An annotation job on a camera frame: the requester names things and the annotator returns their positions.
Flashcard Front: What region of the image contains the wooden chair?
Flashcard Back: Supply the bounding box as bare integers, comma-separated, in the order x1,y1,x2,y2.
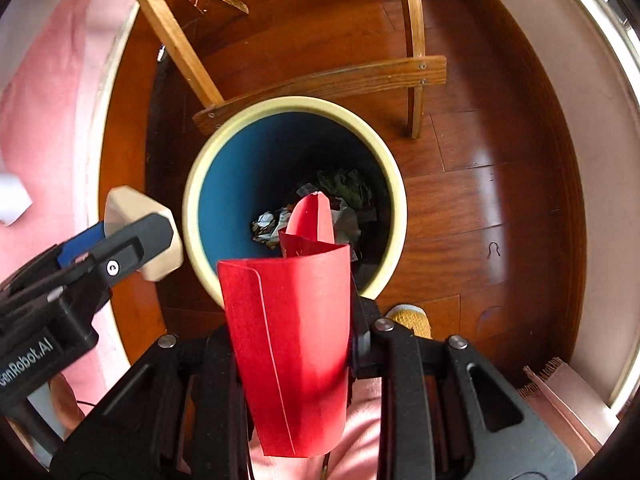
117,0,448,140

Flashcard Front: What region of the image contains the pink cloth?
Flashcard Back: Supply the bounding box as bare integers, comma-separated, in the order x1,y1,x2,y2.
0,0,142,411

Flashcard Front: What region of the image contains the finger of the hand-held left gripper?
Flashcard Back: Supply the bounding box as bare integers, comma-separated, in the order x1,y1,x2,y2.
2,220,109,287
10,212,176,307

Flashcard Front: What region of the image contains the blue trash bin cream rim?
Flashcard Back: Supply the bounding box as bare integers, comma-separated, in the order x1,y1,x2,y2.
182,96,407,307

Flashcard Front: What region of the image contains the cream rounded block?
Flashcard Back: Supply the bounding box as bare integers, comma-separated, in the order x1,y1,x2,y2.
104,186,185,283

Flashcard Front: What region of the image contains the black and gold wrapper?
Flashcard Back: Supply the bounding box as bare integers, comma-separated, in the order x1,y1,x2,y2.
250,207,294,249

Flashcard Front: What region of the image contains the person's left hand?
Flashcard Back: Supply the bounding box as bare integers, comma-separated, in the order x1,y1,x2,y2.
50,374,87,428

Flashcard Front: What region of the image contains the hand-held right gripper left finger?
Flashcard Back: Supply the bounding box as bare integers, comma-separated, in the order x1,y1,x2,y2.
50,324,252,480

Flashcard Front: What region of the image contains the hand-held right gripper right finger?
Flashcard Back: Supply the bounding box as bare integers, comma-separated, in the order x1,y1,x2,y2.
350,292,576,480

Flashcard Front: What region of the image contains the yellow slipper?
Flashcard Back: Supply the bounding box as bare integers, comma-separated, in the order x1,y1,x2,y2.
385,304,434,340

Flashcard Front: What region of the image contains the fringed rug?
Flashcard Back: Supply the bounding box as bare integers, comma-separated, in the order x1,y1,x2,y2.
522,357,621,457

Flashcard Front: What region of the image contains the white paper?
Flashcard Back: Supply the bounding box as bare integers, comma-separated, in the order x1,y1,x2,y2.
330,205,362,247

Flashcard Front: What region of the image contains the green bag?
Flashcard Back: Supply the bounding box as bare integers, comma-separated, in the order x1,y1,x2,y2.
317,169,374,211

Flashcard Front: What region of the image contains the white object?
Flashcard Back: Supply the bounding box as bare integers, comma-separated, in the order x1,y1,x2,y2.
0,172,34,227

